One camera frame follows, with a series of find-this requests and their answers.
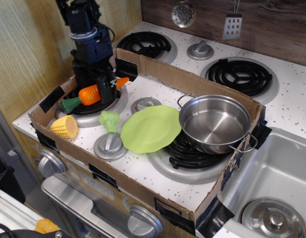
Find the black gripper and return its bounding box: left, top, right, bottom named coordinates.
left=70, top=27, right=117, bottom=103

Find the orange toy carrot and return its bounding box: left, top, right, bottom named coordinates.
left=58, top=84, right=121, bottom=115

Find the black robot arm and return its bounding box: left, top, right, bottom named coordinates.
left=56, top=0, right=116, bottom=104

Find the light green plastic plate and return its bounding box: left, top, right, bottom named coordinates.
left=120, top=105, right=181, bottom=153

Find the front left black burner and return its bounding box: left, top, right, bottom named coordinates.
left=55, top=77, right=129, bottom=128

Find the black burner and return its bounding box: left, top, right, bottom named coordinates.
left=200, top=57, right=280, bottom=105
left=113, top=31, right=178, bottom=64
left=55, top=77, right=129, bottom=128
left=147, top=135, right=233, bottom=185

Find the brown cardboard fence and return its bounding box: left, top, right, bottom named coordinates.
left=28, top=48, right=272, bottom=237

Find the green toy broccoli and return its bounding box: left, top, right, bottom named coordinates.
left=98, top=111, right=120, bottom=133

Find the silver stove top knob middle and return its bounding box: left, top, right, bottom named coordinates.
left=131, top=97, right=161, bottom=114

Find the silver stove knob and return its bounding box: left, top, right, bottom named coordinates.
left=187, top=40, right=214, bottom=60
left=131, top=97, right=161, bottom=114
left=94, top=132, right=128, bottom=162

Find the yellow toy corn cob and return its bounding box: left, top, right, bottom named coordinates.
left=50, top=115, right=78, bottom=138

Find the back left black burner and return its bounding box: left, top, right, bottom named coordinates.
left=113, top=31, right=178, bottom=64

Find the silver stove top knob front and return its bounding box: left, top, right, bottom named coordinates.
left=94, top=132, right=128, bottom=162

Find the silver oven knob left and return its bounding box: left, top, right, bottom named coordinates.
left=38, top=149, right=67, bottom=178

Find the silver oven knob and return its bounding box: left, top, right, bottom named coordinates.
left=38, top=149, right=67, bottom=178
left=127, top=204, right=163, bottom=238

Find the silver stove top knob back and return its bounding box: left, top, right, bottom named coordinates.
left=187, top=40, right=214, bottom=60

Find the hanging silver strainer ladle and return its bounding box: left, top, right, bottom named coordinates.
left=171, top=0, right=196, bottom=28

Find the front right black burner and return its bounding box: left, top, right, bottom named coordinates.
left=147, top=135, right=233, bottom=185

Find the stainless steel pot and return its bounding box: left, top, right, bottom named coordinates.
left=177, top=94, right=258, bottom=154

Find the hanging silver slotted spatula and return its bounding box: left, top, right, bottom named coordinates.
left=222, top=0, right=243, bottom=40

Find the silver oven knob right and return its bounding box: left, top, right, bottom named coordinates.
left=127, top=204, right=163, bottom=238

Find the back right black burner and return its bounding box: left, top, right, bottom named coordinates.
left=200, top=57, right=280, bottom=105

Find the orange object at bottom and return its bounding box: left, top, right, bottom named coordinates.
left=34, top=218, right=59, bottom=234

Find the silver sink basin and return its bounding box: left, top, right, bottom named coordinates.
left=196, top=128, right=306, bottom=238

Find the silver pot lid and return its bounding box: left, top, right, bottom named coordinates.
left=239, top=197, right=306, bottom=238

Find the silver oven door handle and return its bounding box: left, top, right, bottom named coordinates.
left=42, top=176, right=131, bottom=238

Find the black braided cable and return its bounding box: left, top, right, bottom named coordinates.
left=0, top=222, right=12, bottom=238

